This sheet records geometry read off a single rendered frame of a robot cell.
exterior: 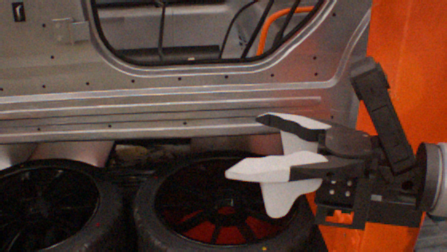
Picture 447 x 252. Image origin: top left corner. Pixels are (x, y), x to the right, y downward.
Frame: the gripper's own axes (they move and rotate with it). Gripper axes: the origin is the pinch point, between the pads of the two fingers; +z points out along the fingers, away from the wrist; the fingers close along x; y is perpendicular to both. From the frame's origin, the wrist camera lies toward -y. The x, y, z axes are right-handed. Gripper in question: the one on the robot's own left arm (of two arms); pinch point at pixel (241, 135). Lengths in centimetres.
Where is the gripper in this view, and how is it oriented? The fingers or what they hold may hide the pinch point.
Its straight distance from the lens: 46.1
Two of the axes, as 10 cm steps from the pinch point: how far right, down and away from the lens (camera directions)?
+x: 2.5, -3.4, 9.1
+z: -9.7, -1.2, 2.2
